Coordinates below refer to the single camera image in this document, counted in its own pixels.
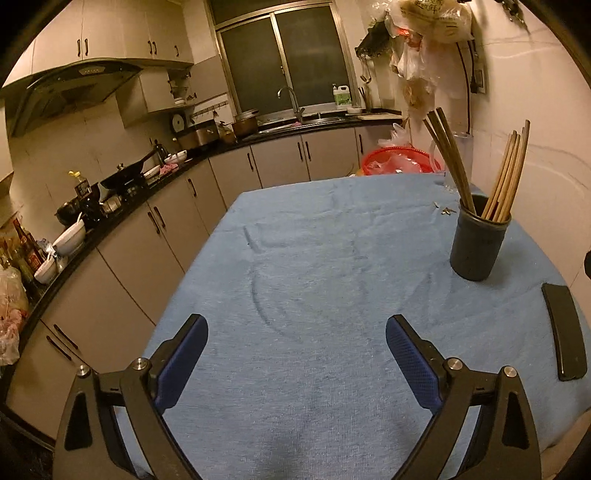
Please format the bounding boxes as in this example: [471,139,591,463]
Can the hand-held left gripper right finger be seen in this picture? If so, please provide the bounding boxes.
[386,315,542,480]

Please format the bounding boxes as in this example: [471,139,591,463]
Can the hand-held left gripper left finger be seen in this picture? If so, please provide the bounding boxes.
[54,314,209,480]

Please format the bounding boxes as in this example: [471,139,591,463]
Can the black plastic cup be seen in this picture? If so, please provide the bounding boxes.
[450,194,512,281]

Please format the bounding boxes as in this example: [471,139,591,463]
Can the black remote control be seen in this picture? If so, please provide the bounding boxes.
[541,282,581,381]

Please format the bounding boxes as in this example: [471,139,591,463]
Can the blue table cloth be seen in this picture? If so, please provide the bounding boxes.
[115,171,583,480]

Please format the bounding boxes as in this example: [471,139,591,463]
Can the small white bowl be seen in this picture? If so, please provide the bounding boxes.
[34,258,58,284]

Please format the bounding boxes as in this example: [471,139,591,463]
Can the large white bowl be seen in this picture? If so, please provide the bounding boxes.
[52,219,88,257]

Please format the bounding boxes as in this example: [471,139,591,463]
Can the clear plastic pitcher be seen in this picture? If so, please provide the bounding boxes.
[431,131,475,191]

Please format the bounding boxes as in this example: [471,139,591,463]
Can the crumpled plastic bag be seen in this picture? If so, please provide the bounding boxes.
[0,268,31,367]

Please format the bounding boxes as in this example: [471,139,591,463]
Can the dark sauce bottle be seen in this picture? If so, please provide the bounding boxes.
[21,226,43,275]

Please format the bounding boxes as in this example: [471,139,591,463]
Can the black pot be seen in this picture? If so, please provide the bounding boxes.
[55,200,88,227]

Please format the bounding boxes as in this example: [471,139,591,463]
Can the black wok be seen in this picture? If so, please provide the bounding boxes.
[99,150,160,190]

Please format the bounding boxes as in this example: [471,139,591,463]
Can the yellow cap oil bottle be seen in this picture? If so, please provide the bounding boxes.
[69,171,93,204]

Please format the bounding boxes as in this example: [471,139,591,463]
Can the red plastic basket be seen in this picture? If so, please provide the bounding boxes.
[360,147,444,177]

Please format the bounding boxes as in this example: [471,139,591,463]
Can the black kitchen countertop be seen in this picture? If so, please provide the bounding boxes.
[23,113,404,333]

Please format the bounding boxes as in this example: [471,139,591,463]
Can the beige lower cabinets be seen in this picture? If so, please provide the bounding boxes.
[7,124,407,444]

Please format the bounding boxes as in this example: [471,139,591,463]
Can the beige cabinets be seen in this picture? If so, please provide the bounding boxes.
[7,124,407,444]
[4,0,222,116]

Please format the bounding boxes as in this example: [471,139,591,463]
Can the clear plastic bag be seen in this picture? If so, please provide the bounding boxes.
[379,122,411,148]

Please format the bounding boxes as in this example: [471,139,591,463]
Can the silver metal cooker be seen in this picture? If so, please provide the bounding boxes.
[178,121,220,151]

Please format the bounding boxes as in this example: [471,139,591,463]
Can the bag with brown contents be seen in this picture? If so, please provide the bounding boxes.
[401,76,437,112]

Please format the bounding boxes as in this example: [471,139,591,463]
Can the brown cooking pot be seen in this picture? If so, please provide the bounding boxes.
[231,109,260,138]

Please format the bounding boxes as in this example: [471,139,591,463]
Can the steel sink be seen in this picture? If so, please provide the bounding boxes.
[259,115,347,132]

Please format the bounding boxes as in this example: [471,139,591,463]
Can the white hanging plastic bag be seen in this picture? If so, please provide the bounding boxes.
[390,14,446,84]

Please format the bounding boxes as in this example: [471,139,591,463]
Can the steel kitchen faucet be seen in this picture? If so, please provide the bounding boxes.
[277,86,305,121]

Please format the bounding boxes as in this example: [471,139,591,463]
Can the plastic bag of bread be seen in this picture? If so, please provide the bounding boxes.
[392,0,474,44]

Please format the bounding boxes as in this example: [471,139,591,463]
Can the range hood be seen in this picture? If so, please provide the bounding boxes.
[0,59,145,138]

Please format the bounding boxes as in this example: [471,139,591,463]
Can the kitchen window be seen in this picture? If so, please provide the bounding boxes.
[208,0,363,123]

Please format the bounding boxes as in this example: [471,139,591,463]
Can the beige upper cabinets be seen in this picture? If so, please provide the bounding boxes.
[4,0,222,116]

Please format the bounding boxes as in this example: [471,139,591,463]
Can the black power cable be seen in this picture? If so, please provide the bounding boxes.
[455,39,478,134]

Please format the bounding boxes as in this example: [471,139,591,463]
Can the black wall rack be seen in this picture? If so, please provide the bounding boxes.
[355,21,393,61]

